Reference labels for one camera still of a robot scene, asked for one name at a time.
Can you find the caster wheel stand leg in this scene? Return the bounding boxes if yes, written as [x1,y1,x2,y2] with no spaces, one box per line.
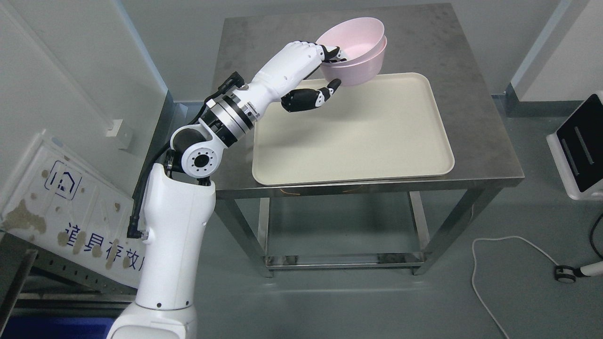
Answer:
[554,261,603,283]

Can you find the metal shelf rack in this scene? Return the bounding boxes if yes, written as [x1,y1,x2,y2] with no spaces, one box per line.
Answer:
[0,232,136,334]

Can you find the beige plastic tray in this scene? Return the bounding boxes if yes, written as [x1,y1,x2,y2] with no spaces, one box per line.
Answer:
[252,73,455,186]

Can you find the white floor cable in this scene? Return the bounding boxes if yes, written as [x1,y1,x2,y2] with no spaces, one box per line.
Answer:
[472,236,561,339]

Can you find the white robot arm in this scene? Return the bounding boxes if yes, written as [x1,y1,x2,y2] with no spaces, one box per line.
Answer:
[108,80,262,339]

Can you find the black white robotic hand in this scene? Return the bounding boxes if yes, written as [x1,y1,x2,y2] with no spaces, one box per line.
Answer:
[237,41,351,120]

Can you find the white wall socket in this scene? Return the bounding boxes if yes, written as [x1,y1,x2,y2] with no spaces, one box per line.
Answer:
[106,119,134,150]

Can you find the white stained sign board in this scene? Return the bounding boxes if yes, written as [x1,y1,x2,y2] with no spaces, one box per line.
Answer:
[1,130,145,288]

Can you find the white black device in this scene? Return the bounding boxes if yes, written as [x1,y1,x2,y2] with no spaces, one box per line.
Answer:
[546,90,603,201]

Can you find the stainless steel table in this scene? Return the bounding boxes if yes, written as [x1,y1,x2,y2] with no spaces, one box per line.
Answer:
[214,3,524,277]

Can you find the blue bin at corner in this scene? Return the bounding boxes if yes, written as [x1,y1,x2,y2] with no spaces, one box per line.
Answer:
[1,317,115,339]

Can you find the pink bowl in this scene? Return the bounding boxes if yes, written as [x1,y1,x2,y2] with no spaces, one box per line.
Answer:
[319,36,387,87]
[316,17,385,64]

